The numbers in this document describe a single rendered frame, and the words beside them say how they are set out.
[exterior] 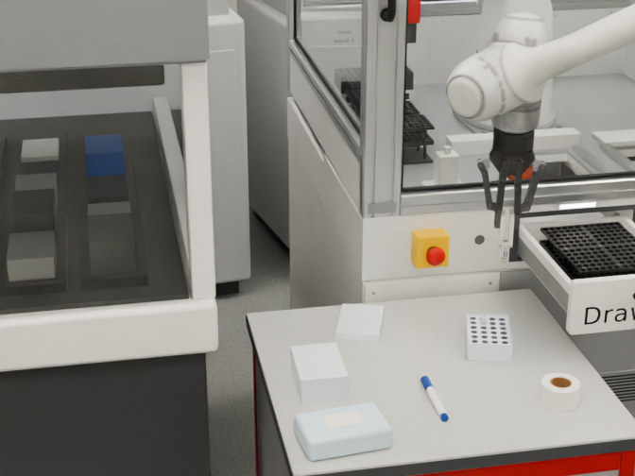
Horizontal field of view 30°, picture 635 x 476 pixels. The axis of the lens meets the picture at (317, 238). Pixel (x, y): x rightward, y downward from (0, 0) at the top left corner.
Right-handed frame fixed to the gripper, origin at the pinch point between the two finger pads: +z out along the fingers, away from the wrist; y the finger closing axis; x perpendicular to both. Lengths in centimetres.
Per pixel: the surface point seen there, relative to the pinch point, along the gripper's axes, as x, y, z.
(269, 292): -165, 68, 100
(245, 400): -92, 66, 100
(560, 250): -11.1, -12.2, 9.4
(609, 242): -16.4, -22.7, 9.3
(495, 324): 1.8, 0.8, 20.2
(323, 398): 28.6, 32.5, 22.6
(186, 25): 21, 57, -43
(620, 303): 7.3, -21.8, 11.5
